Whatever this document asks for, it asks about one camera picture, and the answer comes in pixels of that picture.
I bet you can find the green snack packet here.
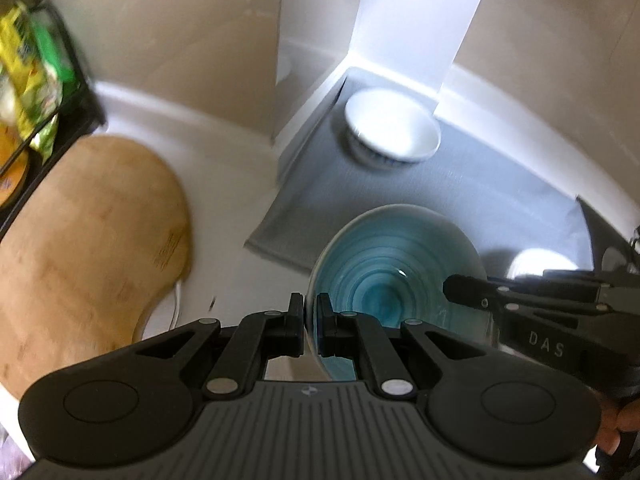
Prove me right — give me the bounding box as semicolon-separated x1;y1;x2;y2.
30;12;79;157

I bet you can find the black wire rack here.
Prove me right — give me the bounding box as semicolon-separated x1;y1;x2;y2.
0;0;109;232

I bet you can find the wooden cutting board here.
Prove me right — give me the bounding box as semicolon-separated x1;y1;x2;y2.
0;135;194;397

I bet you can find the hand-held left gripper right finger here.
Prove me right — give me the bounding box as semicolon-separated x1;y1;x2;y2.
317;293;483;397

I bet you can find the person's right hand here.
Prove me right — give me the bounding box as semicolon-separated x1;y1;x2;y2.
597;399;640;455

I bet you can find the cooking oil bottle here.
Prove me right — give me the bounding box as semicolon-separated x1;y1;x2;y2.
0;130;31;209

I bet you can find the white bowl with blue pattern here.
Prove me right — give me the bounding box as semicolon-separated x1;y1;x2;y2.
342;87;442;169

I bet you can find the yellow snack packet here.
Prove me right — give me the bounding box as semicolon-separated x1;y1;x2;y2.
0;2;64;152

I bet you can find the grey mat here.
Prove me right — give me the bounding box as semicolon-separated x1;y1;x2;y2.
244;77;594;275

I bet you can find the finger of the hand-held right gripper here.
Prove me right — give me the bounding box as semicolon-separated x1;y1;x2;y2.
442;270;608;302
475;295;614;318

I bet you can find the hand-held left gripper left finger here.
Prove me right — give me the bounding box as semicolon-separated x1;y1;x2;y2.
132;292;306;396

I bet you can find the teal glazed bowl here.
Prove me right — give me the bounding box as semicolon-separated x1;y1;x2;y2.
306;204;493;387

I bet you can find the black glass gas stove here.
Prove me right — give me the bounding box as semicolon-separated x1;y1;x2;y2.
575;195;640;281

